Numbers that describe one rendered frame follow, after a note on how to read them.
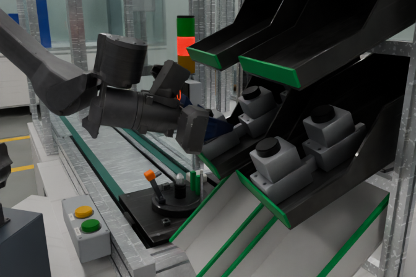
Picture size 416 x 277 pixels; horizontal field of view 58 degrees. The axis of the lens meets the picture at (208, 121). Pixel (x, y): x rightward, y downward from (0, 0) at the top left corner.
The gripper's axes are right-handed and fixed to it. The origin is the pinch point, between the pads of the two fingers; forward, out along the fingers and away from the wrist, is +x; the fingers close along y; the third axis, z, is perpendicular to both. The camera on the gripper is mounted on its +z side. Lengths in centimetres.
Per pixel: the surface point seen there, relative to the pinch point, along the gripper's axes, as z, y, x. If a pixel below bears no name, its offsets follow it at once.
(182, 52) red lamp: 8.7, 44.6, 7.1
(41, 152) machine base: -46, 108, -25
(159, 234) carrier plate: -28.8, 14.5, 1.1
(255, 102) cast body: 4.8, -3.6, 5.7
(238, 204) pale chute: -15.0, 1.4, 10.2
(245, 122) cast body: 1.2, -2.4, 5.4
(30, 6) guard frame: 12, 102, -36
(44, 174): -46, 83, -23
